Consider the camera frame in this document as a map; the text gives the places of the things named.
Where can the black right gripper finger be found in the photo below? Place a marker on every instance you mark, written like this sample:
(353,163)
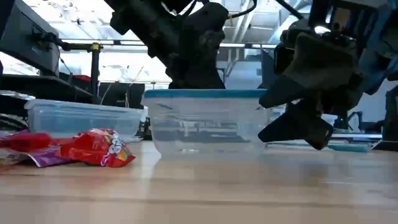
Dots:
(298,127)
(323,62)

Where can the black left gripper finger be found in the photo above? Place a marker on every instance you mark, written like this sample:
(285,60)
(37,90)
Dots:
(197,81)

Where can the clear container with blue rim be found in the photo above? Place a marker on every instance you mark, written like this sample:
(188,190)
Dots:
(205,94)

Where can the medium teal-rimmed plastic lid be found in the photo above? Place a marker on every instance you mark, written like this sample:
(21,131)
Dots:
(351,147)

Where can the small clear plastic container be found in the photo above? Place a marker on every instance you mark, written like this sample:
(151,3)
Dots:
(205,130)

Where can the red Skittles candy pack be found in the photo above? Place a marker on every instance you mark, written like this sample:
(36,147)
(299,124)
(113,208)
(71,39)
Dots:
(93,149)

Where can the large clear plastic container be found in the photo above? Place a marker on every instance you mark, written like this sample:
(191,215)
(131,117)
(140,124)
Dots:
(77,119)

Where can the purple candy pack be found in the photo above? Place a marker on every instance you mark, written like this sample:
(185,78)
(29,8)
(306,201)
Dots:
(49,157)

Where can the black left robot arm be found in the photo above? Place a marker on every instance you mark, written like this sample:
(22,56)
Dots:
(140,21)

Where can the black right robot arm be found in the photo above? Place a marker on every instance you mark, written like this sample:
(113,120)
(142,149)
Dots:
(373,62)

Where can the black background robot arm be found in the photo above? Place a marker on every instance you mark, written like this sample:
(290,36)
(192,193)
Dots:
(371,127)

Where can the pale orange candy pack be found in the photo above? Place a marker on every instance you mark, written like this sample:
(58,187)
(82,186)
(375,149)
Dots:
(11,157)

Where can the dark partition pillar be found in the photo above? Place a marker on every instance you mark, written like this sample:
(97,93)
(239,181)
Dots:
(269,71)

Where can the long ceiling light strip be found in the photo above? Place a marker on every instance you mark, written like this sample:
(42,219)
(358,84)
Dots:
(133,42)

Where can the black background robot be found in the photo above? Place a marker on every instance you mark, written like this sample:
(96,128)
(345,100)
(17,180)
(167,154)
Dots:
(146,130)

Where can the black flat monitor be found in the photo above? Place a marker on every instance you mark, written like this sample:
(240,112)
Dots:
(118,96)

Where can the black pole with yellow cap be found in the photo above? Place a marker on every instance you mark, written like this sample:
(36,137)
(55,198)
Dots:
(94,77)

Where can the small red object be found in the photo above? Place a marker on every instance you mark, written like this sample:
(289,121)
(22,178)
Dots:
(82,78)

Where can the black desk shelf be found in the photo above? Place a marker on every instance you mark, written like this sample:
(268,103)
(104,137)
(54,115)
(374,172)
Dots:
(46,88)

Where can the grey monitor back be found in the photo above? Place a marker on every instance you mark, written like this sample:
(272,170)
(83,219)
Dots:
(28,37)

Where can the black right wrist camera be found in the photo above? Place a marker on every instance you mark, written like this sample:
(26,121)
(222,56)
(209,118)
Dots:
(284,59)

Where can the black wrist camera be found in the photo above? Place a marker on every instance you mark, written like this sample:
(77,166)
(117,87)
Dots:
(208,15)
(284,59)

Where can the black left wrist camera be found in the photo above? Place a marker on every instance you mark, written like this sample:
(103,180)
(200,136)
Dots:
(208,15)

